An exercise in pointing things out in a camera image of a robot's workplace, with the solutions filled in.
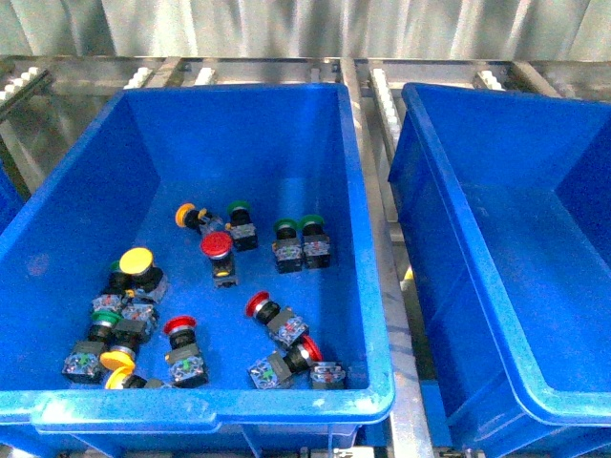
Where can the loose contact block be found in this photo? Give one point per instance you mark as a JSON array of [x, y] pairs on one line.
[[327, 376]]

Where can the metal roller rack frame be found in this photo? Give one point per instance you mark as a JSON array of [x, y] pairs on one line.
[[76, 86]]

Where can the large blue bin with buttons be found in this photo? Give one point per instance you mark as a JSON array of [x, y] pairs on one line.
[[289, 151]]

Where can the green push button middle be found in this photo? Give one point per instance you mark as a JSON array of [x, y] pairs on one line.
[[287, 247]]

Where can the blue receiving bin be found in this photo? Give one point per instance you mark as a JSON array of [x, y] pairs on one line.
[[504, 202]]

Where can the green push button right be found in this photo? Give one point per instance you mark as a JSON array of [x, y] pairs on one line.
[[316, 242]]

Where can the red button bottom right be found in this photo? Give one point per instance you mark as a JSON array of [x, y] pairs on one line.
[[277, 369]]

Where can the red button centre right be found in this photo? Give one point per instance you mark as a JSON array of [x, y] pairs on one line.
[[283, 326]]

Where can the yellow button bottom left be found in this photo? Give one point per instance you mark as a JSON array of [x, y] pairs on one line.
[[128, 336]]

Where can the green push button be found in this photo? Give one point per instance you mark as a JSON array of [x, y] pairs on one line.
[[316, 242], [241, 228], [287, 247]]

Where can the large yellow mushroom button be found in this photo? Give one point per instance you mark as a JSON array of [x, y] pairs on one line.
[[148, 281]]

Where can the red mushroom push button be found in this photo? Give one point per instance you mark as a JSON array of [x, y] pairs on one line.
[[218, 248]]

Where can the green button left pile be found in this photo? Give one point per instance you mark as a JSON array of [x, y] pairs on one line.
[[83, 365]]

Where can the blue bin far left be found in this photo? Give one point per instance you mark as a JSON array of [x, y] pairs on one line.
[[10, 201]]

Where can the green button under yellow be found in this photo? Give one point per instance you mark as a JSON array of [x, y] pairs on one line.
[[112, 296]]

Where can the green push button upper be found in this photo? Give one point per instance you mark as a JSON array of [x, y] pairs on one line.
[[241, 228]]

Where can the yellow button at bin edge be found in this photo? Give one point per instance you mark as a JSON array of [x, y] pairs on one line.
[[125, 378]]

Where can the red button bottom centre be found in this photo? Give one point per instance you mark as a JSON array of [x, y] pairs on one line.
[[187, 367]]

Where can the orange-yellow push button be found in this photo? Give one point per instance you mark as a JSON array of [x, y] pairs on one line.
[[202, 221]]

